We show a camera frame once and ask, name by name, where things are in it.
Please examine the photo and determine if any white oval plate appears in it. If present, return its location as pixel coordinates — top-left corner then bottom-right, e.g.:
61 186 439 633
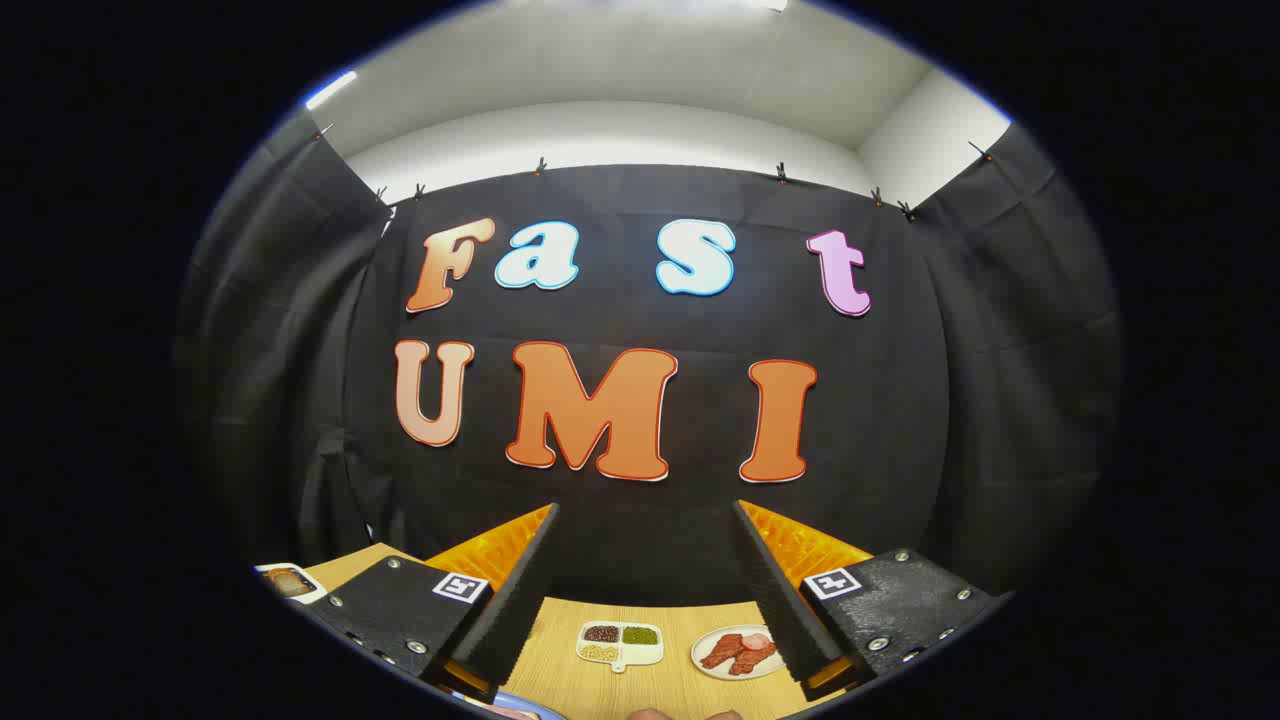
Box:
690 625 787 682

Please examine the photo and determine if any blue plate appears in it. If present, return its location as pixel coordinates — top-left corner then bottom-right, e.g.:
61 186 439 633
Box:
490 690 571 720

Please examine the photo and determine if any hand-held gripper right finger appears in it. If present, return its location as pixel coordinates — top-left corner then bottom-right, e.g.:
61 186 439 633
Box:
733 499 1013 702

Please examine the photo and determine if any white divided dish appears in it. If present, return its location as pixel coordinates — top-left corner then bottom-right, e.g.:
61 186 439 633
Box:
576 620 665 673

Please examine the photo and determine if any white toaster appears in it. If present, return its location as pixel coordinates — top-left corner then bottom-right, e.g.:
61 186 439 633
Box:
255 562 329 607

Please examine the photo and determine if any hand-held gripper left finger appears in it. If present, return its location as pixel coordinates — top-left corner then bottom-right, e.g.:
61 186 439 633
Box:
308 503 561 704

